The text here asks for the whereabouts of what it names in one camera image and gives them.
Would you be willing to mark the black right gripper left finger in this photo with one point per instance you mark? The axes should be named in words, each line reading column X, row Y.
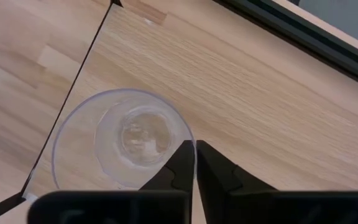
column 172, row 186

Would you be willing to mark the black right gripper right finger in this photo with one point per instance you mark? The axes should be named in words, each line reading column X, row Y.
column 222, row 186

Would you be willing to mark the clear plastic cup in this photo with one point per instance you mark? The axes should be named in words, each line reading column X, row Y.
column 110, row 137

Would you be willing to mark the white tape piece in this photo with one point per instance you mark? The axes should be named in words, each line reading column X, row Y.
column 30, row 197

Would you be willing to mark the black table edge frame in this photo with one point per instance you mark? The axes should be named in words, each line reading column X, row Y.
column 306, row 31

